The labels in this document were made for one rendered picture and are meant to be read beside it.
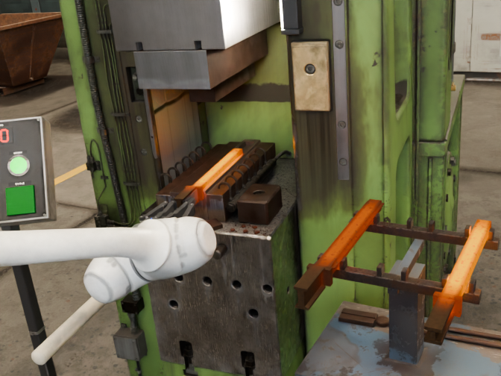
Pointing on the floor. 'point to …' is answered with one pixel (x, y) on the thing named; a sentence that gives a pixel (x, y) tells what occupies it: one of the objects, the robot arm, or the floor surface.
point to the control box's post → (30, 307)
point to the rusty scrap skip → (27, 48)
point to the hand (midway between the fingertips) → (187, 199)
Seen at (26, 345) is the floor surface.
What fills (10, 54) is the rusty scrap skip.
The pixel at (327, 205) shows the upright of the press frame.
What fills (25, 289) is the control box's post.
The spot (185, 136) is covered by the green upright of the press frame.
